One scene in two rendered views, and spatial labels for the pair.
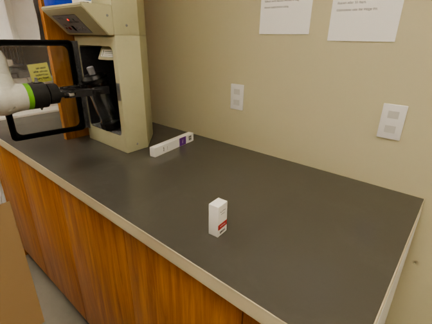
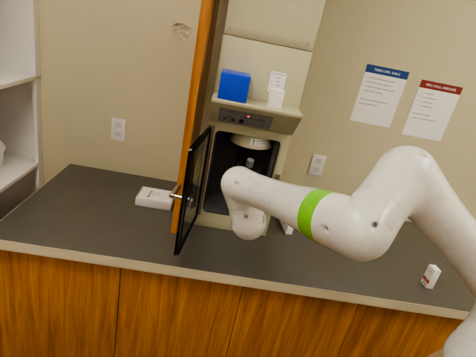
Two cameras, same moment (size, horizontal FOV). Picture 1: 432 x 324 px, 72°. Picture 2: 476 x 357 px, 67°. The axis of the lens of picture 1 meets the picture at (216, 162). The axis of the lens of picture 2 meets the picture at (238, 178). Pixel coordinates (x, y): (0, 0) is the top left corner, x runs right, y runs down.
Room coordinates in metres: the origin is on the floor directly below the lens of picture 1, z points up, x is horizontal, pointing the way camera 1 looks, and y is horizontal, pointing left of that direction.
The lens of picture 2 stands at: (0.35, 1.45, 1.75)
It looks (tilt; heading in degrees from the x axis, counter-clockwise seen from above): 23 degrees down; 315
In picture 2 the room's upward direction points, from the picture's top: 12 degrees clockwise
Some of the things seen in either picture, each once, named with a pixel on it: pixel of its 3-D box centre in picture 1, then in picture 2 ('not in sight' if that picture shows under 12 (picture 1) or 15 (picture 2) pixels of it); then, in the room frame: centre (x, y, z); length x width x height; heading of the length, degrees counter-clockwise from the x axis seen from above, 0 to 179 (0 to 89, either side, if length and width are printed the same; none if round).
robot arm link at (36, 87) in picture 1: (38, 94); not in sight; (1.09, 0.65, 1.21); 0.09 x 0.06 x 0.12; 50
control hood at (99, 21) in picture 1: (76, 20); (254, 117); (1.25, 0.54, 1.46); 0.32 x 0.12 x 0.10; 50
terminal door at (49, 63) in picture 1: (42, 90); (193, 188); (1.28, 0.75, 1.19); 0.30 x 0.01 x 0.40; 132
